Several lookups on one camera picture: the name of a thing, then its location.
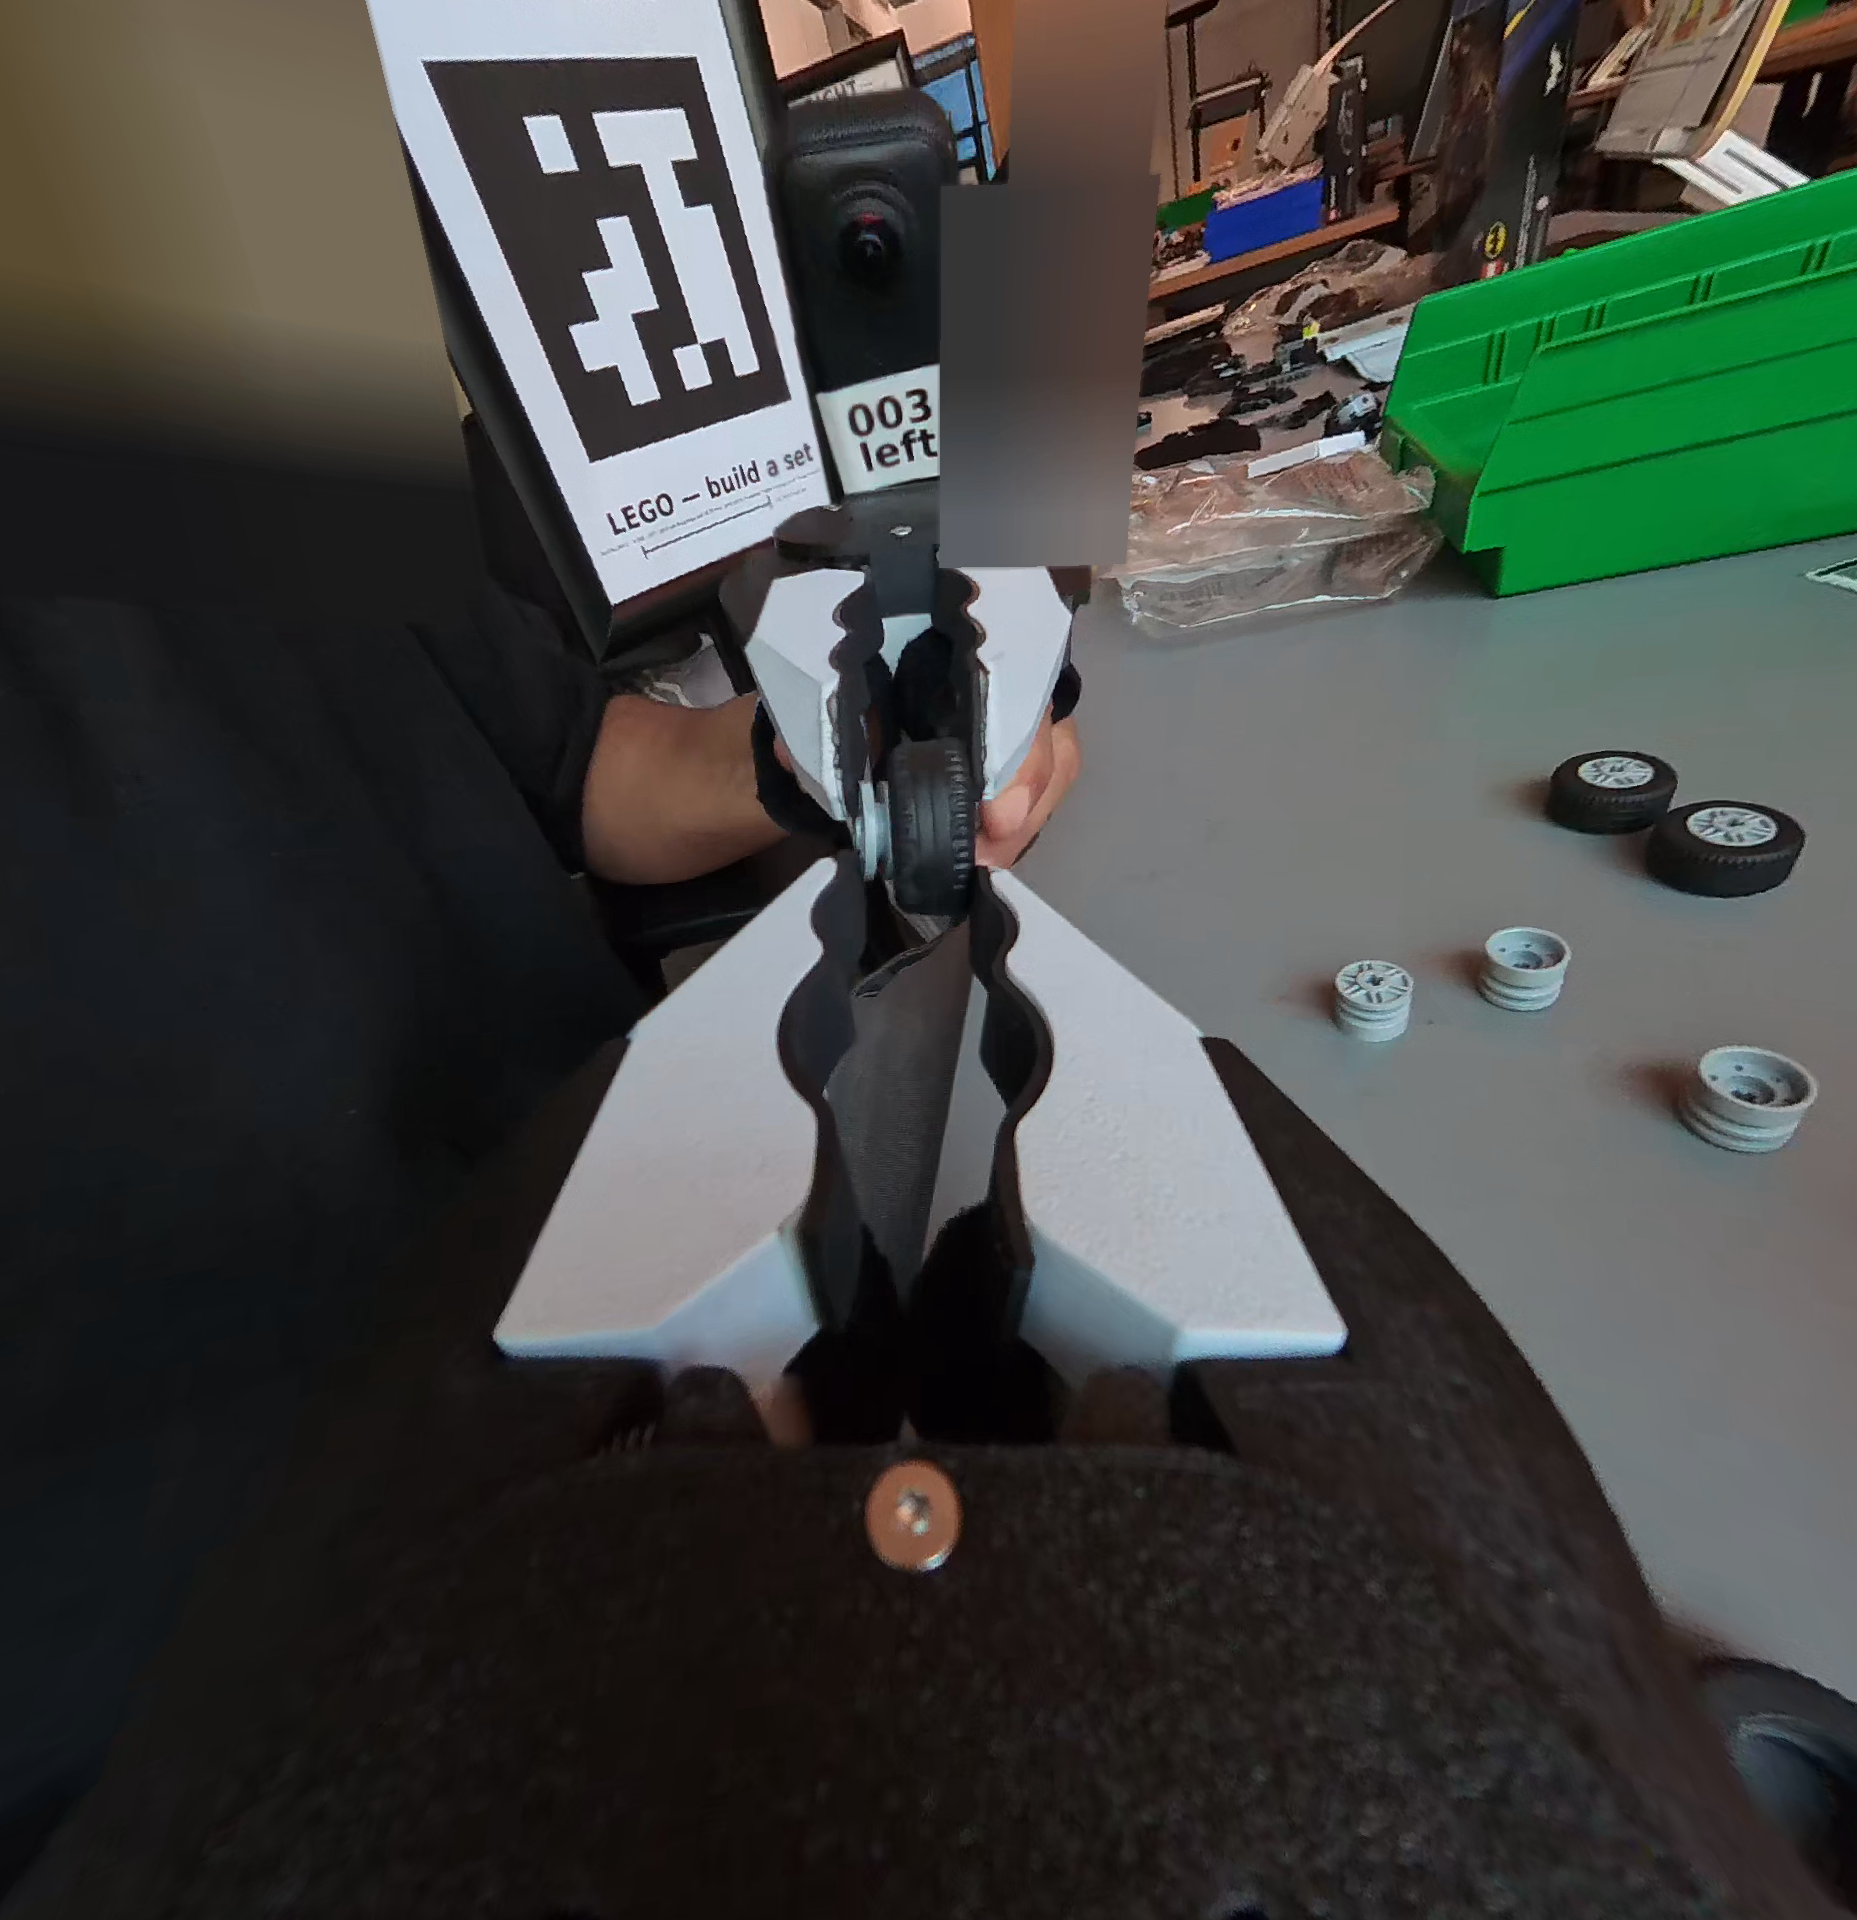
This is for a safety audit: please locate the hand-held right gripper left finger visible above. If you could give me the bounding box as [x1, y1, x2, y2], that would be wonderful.
[492, 853, 885, 1374]

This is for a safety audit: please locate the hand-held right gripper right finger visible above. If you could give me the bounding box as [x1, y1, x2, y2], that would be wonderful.
[957, 861, 1350, 1374]

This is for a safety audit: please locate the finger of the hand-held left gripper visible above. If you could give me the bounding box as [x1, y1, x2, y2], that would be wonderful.
[936, 570, 1083, 813]
[742, 574, 888, 830]

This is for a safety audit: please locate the black rubber lego tyre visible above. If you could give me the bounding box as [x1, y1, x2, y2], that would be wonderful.
[1693, 1657, 1857, 1920]
[883, 735, 991, 917]

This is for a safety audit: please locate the person's left forearm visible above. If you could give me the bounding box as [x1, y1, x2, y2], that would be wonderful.
[575, 694, 788, 884]

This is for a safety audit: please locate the pile of dark lego parts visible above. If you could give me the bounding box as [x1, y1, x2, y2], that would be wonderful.
[1139, 323, 1386, 471]

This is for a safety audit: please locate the assembled black lego wheel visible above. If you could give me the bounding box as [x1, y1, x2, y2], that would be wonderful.
[1645, 800, 1806, 898]
[1546, 749, 1681, 834]

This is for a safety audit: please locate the tall black lego box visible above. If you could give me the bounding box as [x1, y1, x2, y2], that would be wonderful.
[1430, 0, 1582, 277]

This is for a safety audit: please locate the person's left hand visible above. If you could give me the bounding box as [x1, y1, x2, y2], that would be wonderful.
[973, 717, 1088, 872]

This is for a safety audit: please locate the wooden workbench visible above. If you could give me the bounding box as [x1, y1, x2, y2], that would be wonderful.
[1146, 200, 1410, 308]

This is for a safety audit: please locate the person's black shirt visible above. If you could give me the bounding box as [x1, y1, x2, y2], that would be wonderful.
[0, 404, 675, 1920]

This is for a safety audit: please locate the small blue storage bin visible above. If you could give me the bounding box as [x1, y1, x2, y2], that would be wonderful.
[1214, 178, 1326, 256]

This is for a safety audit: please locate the green plastic storage bin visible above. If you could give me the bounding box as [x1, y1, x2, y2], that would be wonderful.
[1382, 156, 1857, 497]
[1430, 307, 1857, 598]

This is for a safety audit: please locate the white stand base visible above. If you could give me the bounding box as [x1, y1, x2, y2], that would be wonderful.
[1677, 126, 1811, 212]

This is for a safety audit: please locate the wooden clipboard stand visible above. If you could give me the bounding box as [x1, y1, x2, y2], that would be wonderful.
[1593, 0, 1793, 158]

